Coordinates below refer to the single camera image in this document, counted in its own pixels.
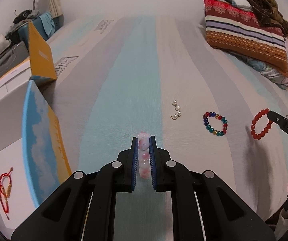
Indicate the grey suitcase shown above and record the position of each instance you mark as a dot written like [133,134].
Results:
[12,57]

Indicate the floral light pillow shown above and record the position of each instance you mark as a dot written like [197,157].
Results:
[266,70]

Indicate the pearl bead jewelry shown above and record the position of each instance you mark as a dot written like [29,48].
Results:
[177,109]

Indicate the teal suitcase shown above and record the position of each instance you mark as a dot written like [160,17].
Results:
[23,29]

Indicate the striped colourful pillow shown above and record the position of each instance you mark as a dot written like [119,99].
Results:
[235,30]

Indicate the red string bracelet gold charm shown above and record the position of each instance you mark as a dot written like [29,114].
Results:
[5,191]

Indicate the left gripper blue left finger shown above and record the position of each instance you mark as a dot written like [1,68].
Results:
[119,175]

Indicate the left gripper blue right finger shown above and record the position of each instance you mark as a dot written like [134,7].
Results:
[167,174]

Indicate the light blue cloth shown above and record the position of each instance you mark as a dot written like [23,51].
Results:
[47,23]

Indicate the striped bed sheet mattress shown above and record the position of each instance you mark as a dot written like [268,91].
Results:
[118,76]

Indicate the white cardboard box blue trim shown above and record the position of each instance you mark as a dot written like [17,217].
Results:
[30,135]

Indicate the brown furry blanket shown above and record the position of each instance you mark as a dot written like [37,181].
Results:
[268,15]

